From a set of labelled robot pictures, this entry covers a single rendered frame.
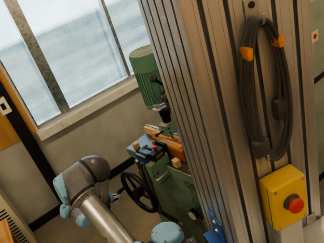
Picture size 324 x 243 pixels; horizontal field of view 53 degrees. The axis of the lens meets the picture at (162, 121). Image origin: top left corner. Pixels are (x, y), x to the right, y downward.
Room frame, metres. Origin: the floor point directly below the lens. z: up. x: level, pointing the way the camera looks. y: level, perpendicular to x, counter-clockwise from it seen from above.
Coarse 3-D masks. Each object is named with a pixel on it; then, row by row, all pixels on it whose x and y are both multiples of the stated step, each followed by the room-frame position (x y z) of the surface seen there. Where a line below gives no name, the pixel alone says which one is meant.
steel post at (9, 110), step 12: (0, 84) 2.44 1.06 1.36; (0, 96) 2.40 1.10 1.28; (0, 108) 2.37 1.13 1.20; (12, 108) 2.43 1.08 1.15; (12, 120) 2.41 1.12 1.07; (24, 132) 2.42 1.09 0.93; (24, 144) 2.40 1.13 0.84; (36, 144) 2.44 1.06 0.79; (36, 156) 2.41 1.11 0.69; (48, 168) 2.43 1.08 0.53; (48, 180) 2.41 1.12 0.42; (60, 204) 2.44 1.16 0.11
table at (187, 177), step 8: (144, 136) 1.81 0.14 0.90; (144, 144) 1.72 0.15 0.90; (152, 144) 1.69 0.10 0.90; (128, 152) 1.73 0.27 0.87; (168, 168) 1.43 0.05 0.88; (176, 168) 1.38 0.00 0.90; (184, 168) 1.36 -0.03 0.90; (160, 176) 1.40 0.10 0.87; (176, 176) 1.39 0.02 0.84; (184, 176) 1.33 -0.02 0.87
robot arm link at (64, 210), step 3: (63, 204) 1.30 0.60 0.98; (69, 204) 1.30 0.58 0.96; (60, 207) 1.30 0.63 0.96; (63, 207) 1.28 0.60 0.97; (66, 207) 1.28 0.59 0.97; (69, 207) 1.28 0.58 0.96; (60, 210) 1.30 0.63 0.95; (63, 210) 1.27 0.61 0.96; (66, 210) 1.27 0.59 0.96; (69, 210) 1.27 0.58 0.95; (60, 213) 1.29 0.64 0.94; (63, 213) 1.27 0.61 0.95; (66, 213) 1.26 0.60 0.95; (69, 213) 1.26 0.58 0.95; (63, 216) 1.26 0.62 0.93; (66, 216) 1.26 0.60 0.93; (69, 216) 1.25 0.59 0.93
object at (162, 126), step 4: (172, 116) 1.64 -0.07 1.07; (172, 120) 1.60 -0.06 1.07; (160, 124) 1.59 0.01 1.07; (164, 124) 1.58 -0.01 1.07; (168, 124) 1.57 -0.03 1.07; (172, 124) 1.58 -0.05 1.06; (160, 128) 1.59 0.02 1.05; (164, 128) 1.56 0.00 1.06; (168, 128) 1.55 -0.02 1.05; (172, 128) 1.57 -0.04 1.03; (176, 128) 1.59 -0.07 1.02; (164, 132) 1.57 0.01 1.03; (168, 132) 1.55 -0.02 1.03; (172, 132) 1.57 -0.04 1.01; (168, 136) 1.55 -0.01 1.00
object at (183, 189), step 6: (168, 180) 1.46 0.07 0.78; (174, 180) 1.42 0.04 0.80; (168, 186) 1.48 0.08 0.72; (174, 186) 1.43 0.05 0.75; (180, 186) 1.38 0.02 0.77; (186, 186) 1.34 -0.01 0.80; (192, 186) 1.35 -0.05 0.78; (180, 192) 1.40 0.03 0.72; (186, 192) 1.35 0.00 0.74; (192, 192) 1.34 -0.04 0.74
